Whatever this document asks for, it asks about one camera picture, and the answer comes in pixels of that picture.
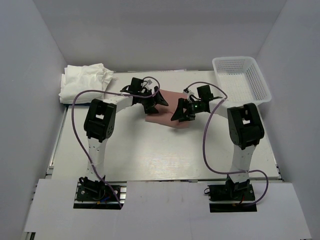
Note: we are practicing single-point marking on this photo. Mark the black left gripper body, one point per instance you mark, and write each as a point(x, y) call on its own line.
point(146, 98)

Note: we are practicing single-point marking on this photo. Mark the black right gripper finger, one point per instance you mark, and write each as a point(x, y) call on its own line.
point(179, 109)
point(186, 117)

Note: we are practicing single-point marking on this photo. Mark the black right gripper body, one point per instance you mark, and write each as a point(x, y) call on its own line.
point(194, 108)

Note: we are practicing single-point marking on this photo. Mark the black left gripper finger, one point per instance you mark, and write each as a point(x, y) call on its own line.
point(158, 98)
point(150, 109)

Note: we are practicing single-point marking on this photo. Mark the pink printed t shirt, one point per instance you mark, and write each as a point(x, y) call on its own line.
point(165, 113)

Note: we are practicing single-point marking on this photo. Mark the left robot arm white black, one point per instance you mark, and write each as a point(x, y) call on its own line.
point(101, 116)

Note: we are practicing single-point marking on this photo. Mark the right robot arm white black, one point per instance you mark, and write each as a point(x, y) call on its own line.
point(244, 126)

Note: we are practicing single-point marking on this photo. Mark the white plastic mesh basket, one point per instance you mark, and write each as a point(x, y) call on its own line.
point(241, 79)

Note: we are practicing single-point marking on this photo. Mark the white folded t shirt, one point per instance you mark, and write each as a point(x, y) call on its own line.
point(76, 79)

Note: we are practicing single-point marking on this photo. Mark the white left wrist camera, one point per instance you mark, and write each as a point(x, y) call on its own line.
point(146, 84)

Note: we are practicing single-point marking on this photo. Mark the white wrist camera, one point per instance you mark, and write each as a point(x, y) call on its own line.
point(188, 93)
point(146, 84)

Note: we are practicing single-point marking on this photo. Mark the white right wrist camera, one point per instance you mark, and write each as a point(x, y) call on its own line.
point(188, 93)

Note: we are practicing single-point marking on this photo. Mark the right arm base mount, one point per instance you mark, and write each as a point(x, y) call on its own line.
point(222, 201)

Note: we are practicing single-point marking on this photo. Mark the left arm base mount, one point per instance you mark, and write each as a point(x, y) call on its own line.
point(96, 195)

